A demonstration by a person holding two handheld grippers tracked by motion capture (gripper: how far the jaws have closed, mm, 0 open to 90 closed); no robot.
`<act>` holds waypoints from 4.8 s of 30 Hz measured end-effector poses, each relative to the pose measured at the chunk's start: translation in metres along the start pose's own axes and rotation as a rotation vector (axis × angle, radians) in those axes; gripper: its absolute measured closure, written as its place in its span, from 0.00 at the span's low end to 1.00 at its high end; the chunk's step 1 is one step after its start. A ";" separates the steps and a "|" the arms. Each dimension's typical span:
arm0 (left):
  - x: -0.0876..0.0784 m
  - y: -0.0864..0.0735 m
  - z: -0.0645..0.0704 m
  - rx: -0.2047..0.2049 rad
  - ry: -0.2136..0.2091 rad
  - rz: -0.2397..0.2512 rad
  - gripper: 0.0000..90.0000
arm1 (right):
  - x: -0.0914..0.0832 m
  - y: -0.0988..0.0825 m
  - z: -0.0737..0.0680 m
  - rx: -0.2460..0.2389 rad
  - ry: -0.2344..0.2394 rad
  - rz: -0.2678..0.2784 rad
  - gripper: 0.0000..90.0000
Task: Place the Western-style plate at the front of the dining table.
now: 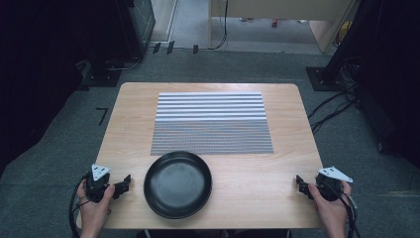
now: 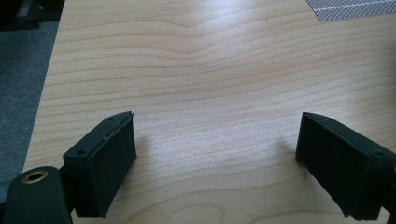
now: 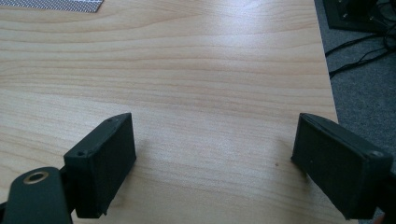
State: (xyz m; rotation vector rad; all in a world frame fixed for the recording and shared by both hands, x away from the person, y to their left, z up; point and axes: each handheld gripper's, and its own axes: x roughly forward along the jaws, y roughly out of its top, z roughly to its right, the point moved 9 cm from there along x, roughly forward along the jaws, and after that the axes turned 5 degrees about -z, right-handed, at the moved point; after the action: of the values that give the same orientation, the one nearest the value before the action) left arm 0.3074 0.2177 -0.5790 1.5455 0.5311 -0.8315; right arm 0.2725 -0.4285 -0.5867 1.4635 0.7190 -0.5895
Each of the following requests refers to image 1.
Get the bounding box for person's dark clothing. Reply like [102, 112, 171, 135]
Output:
[136, 228, 293, 238]

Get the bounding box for black hanging cable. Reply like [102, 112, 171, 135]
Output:
[207, 0, 230, 52]

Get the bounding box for person's left hand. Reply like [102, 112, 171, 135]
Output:
[76, 178, 116, 226]

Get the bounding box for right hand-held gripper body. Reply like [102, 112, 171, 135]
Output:
[315, 166, 354, 202]

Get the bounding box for black floor cables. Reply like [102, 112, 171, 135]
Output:
[307, 60, 362, 135]

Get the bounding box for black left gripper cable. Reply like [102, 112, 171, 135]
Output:
[67, 172, 92, 238]

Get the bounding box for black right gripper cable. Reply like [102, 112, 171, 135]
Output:
[325, 181, 362, 238]

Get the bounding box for person's right hand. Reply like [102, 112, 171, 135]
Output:
[307, 180, 353, 228]

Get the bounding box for black stand base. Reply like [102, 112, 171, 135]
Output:
[78, 65, 123, 92]
[305, 65, 349, 92]

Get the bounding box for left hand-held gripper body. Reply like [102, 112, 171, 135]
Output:
[84, 164, 112, 203]

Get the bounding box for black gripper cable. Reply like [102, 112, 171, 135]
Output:
[325, 181, 362, 238]
[67, 172, 92, 238]

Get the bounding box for yellow object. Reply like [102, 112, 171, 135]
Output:
[335, 20, 353, 47]

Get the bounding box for dark equipment cabinet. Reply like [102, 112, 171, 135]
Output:
[127, 0, 157, 58]

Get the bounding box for black curtain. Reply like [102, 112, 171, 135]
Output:
[0, 0, 147, 178]
[325, 0, 420, 168]

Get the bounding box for black round plate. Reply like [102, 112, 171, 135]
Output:
[143, 150, 213, 220]

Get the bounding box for grey striped placemat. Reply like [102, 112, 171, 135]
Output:
[150, 91, 275, 157]

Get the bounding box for beige wooden desk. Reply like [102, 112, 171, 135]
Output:
[208, 0, 361, 55]

